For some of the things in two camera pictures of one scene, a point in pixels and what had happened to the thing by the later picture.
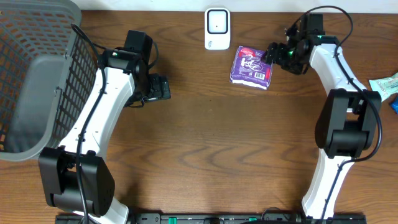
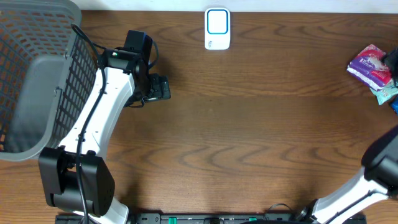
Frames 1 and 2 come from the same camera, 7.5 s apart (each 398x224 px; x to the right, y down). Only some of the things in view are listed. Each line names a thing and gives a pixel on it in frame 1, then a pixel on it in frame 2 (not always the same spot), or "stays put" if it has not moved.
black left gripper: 160,88 stays put
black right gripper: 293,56 to 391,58
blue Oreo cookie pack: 394,104 stays put
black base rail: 215,218 stays put
